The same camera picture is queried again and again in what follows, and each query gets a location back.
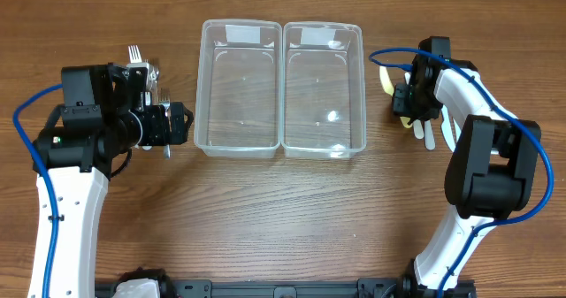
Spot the white plastic knife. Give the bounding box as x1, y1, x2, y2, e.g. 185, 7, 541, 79
404, 73, 425, 140

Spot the yellow plastic knife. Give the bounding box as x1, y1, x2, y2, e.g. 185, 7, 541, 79
379, 66, 411, 128

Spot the light blue plastic knife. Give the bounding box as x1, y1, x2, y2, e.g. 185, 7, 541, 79
440, 106, 455, 151

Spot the pale blue plastic knife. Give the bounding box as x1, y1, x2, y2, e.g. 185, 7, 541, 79
424, 120, 436, 150

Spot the mint green plastic knife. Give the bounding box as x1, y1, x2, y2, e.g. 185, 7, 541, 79
453, 119, 461, 142

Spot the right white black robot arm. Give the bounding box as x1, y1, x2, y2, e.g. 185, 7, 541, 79
394, 49, 554, 297

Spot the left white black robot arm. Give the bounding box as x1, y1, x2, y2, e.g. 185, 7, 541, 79
27, 62, 193, 297

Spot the left clear plastic container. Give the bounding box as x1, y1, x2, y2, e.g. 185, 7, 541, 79
194, 19, 282, 159

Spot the clear plastic container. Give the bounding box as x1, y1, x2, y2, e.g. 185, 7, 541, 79
194, 19, 282, 159
279, 21, 367, 159

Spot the right clear plastic container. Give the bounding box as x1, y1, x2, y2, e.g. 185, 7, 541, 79
279, 21, 367, 159

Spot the small silver metal fork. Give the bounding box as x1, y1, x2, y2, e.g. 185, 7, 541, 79
158, 88, 171, 159

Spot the white plastic fork long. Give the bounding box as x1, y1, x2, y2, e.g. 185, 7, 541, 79
127, 45, 142, 64

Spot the right blue cable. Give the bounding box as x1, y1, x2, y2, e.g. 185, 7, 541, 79
368, 47, 555, 298

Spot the blue cable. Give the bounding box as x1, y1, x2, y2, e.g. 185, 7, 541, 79
368, 47, 555, 298
12, 83, 64, 298

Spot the silver metal fork wide handle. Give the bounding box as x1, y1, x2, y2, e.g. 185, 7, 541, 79
148, 62, 159, 105

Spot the left blue cable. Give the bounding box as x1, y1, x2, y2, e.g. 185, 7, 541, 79
12, 83, 64, 298

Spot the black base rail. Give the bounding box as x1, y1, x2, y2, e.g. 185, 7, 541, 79
95, 269, 478, 298

